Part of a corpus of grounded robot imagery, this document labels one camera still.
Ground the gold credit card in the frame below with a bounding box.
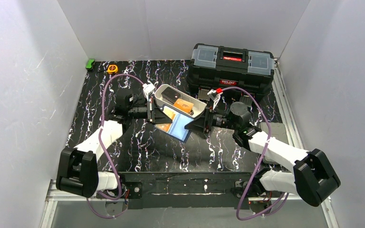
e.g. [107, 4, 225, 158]
[155, 106, 177, 133]

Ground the white oblong plastic tray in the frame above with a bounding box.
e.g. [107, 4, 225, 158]
[154, 84, 206, 118]

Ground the blue leather card holder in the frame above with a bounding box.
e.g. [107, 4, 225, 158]
[155, 105, 193, 142]

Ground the orange card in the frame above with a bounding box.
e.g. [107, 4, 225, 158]
[173, 98, 194, 115]

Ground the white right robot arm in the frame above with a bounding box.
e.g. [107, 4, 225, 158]
[185, 102, 341, 207]

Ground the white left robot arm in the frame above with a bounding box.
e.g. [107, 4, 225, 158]
[56, 94, 173, 200]

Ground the black card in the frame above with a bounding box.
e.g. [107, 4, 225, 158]
[161, 87, 182, 104]

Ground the black plastic toolbox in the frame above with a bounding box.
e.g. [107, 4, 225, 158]
[186, 43, 275, 102]

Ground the yellow tape measure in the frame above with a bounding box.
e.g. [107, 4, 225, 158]
[106, 64, 118, 75]

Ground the black marbled table mat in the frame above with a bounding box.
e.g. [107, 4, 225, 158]
[58, 59, 297, 174]

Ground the green small object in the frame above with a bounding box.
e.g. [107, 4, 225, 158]
[85, 59, 96, 70]

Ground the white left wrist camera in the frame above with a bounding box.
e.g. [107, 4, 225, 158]
[142, 83, 156, 101]

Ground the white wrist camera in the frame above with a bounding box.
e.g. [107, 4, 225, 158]
[207, 88, 223, 110]
[142, 83, 156, 101]

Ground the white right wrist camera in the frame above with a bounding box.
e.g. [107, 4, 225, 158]
[207, 88, 223, 110]

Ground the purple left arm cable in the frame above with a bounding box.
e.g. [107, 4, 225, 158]
[86, 73, 152, 220]

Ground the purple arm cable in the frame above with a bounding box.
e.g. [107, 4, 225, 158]
[215, 86, 289, 221]
[86, 73, 152, 220]

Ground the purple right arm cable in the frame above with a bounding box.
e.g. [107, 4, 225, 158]
[215, 86, 289, 221]

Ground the aluminium frame rail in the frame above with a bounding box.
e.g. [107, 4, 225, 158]
[39, 59, 341, 228]

